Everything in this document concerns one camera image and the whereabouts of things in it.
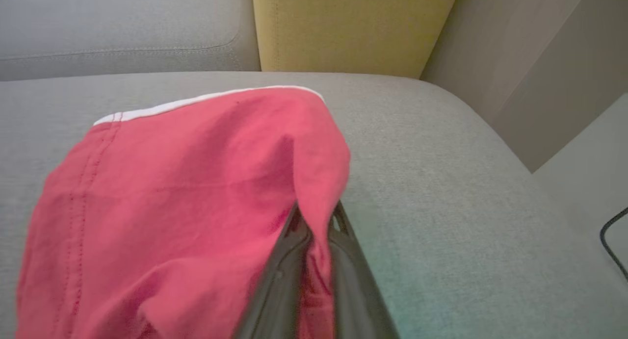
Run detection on yellow sofa cushion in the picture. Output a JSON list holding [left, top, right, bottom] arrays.
[[252, 0, 463, 79]]

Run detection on grey sofa back cushion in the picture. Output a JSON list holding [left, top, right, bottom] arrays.
[[0, 0, 262, 82]]

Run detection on black cable on floor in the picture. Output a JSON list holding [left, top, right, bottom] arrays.
[[600, 207, 628, 282]]

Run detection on grey sofa seat cushion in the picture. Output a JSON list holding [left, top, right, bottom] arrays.
[[0, 72, 628, 339]]

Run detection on red shorts with white trim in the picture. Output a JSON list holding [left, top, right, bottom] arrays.
[[15, 85, 352, 339]]

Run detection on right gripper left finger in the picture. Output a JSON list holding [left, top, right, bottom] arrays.
[[232, 203, 313, 339]]

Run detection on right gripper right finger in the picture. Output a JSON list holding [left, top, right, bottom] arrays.
[[328, 201, 401, 339]]

